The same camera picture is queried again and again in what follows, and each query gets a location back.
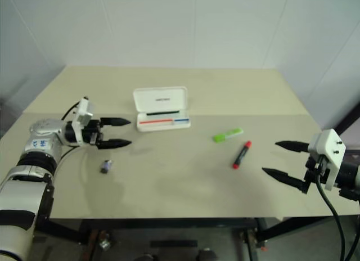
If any red and metal clamp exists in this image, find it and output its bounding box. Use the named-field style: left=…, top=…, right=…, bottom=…
left=241, top=226, right=268, bottom=254

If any white open pencil case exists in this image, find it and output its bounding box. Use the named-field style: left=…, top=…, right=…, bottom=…
left=132, top=86, right=192, bottom=133

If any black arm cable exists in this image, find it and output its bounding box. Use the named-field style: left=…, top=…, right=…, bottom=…
left=58, top=101, right=82, bottom=161
left=314, top=156, right=360, bottom=261

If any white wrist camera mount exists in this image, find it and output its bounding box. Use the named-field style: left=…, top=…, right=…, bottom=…
left=308, top=128, right=347, bottom=191
left=71, top=97, right=94, bottom=147

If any red and black marker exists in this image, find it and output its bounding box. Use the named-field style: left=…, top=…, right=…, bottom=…
left=232, top=140, right=253, bottom=170

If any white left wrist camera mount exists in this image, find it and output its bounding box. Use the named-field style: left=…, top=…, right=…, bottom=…
left=71, top=97, right=94, bottom=147

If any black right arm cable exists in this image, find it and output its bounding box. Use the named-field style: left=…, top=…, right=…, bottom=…
left=314, top=156, right=360, bottom=261

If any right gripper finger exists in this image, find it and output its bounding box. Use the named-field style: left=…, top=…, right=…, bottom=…
left=274, top=140, right=311, bottom=154
left=261, top=167, right=311, bottom=195

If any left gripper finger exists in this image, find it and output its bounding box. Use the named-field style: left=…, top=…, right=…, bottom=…
left=100, top=117, right=132, bottom=128
left=97, top=138, right=133, bottom=150

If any large dark rounded shape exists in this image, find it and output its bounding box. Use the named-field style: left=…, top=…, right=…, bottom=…
left=196, top=247, right=218, bottom=261

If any black metal rack frame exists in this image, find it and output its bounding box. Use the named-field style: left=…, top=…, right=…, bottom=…
left=320, top=101, right=360, bottom=140

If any silver metal caster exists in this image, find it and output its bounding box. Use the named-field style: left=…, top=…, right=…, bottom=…
left=97, top=232, right=113, bottom=251

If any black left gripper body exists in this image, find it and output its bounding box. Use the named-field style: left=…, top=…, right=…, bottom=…
left=81, top=119, right=104, bottom=149

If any black table frame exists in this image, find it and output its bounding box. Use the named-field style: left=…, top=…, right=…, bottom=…
left=35, top=214, right=360, bottom=261

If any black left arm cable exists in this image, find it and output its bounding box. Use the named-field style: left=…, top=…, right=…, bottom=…
left=58, top=101, right=82, bottom=161

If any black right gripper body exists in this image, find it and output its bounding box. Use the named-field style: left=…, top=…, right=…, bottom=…
left=303, top=155, right=331, bottom=188

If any green eraser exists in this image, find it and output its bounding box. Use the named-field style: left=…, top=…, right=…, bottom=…
left=212, top=127, right=244, bottom=144

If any rusty brown metal bar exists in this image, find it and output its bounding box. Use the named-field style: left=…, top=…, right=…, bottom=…
left=88, top=229, right=100, bottom=261

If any small grey eraser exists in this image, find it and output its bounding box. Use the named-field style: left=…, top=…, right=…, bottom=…
left=100, top=159, right=114, bottom=175

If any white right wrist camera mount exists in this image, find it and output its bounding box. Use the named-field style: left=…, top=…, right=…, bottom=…
left=308, top=128, right=347, bottom=191

